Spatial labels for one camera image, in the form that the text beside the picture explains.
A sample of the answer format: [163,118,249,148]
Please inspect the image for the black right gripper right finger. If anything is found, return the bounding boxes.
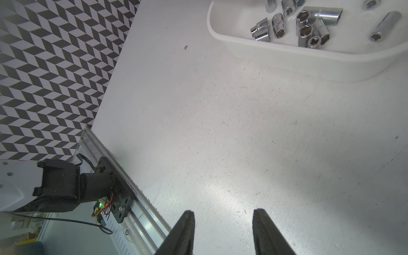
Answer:
[252,208,296,255]

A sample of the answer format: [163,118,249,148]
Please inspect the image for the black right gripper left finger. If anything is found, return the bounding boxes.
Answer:
[155,210,196,255]

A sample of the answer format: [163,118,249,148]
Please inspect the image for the chrome socket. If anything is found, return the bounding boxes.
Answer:
[304,6,343,26]
[281,0,296,18]
[250,18,270,42]
[307,36,322,49]
[369,11,402,43]
[296,10,310,30]
[294,0,306,9]
[298,24,315,47]
[313,19,330,45]
[272,13,286,39]
[362,0,381,11]

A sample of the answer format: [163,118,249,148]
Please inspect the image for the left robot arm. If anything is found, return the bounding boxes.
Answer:
[1,159,116,213]

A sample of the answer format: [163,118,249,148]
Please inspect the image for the white plastic storage box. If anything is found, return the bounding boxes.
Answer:
[207,1,408,82]

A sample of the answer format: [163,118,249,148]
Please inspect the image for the metal base rail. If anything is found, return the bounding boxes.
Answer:
[73,127,171,255]

